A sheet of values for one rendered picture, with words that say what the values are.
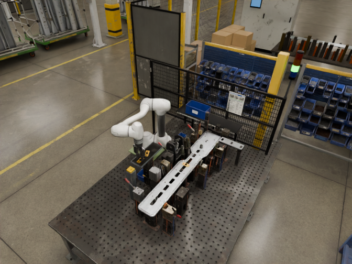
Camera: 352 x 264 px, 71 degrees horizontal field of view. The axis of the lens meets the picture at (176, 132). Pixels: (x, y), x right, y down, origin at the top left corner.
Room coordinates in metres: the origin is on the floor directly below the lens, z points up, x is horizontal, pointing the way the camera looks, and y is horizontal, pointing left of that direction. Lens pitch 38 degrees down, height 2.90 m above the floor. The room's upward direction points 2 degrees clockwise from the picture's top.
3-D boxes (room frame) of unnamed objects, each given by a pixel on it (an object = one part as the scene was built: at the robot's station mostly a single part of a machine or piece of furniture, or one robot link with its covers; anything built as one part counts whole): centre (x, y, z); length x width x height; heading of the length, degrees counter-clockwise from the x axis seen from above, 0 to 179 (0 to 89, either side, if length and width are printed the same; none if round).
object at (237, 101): (2.69, -0.74, 1.30); 0.23 x 0.02 x 0.31; 58
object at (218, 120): (2.75, -0.43, 1.02); 0.90 x 0.22 x 0.03; 58
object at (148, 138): (2.43, 0.37, 0.88); 0.18 x 0.16 x 0.22; 89
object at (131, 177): (1.64, 0.43, 0.92); 0.08 x 0.08 x 0.44; 58
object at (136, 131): (1.76, 0.36, 1.54); 0.13 x 0.11 x 0.16; 89
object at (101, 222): (1.98, -0.13, 0.68); 2.56 x 1.61 x 0.04; 148
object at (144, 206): (1.86, -0.11, 1.00); 1.38 x 0.22 x 0.02; 148
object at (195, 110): (2.83, -0.29, 1.10); 0.30 x 0.17 x 0.13; 57
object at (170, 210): (1.28, 0.04, 0.88); 0.15 x 0.11 x 0.36; 58
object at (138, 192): (1.47, 0.34, 0.88); 0.11 x 0.10 x 0.36; 58
